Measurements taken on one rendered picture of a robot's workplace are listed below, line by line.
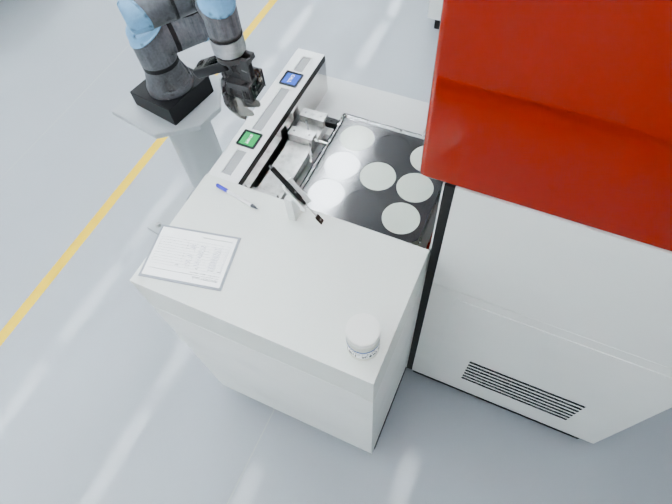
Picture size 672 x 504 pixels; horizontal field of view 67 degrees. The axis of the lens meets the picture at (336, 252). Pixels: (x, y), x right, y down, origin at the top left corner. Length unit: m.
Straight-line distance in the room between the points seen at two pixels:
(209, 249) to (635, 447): 1.69
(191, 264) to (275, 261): 0.20
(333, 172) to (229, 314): 0.51
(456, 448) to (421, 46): 2.26
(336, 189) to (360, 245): 0.24
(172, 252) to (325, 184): 0.45
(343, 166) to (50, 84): 2.48
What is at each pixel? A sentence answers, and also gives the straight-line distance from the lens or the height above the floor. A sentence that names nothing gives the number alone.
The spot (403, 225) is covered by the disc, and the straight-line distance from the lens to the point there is 1.32.
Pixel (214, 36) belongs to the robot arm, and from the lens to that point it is 1.20.
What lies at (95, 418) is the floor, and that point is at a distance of 2.31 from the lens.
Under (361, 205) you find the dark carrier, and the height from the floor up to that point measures 0.90.
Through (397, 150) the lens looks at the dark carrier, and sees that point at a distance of 1.48.
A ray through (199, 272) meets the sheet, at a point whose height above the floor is 0.97.
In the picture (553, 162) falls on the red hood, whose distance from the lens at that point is 0.90.
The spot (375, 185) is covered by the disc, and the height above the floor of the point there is 0.90.
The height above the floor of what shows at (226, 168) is 0.96.
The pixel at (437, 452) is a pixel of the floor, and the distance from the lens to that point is 2.04.
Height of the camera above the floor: 2.00
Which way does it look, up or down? 59 degrees down
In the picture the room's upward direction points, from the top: 6 degrees counter-clockwise
